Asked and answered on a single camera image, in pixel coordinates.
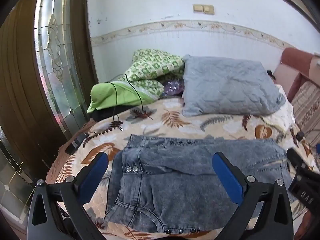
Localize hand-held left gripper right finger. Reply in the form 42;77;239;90
212;151;293;240

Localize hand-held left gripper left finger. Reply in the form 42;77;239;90
27;151;109;240

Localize grey-blue denim pants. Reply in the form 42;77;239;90
104;134;290;234

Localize black phone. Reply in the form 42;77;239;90
65;132;88;155

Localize striped cushion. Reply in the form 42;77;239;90
291;79;320;150

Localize white cloth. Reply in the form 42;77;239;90
275;84;295;120

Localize green patterned blanket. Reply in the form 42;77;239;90
87;81;157;114

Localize frosted glass window panel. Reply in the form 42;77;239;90
0;130;35;220

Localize leaf-print bedspread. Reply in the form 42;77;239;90
46;96;320;240

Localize grey quilted pillow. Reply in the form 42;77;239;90
182;54;286;117

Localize pink sofa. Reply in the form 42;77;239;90
272;47;320;103

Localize purple plastic bag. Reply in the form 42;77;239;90
162;79;185;96

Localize dark wooden door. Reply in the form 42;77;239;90
0;0;98;170

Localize green patterned quilt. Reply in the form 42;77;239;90
117;49;185;99

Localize stained glass door panel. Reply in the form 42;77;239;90
34;0;87;130

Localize black cable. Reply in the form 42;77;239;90
105;73;154;130

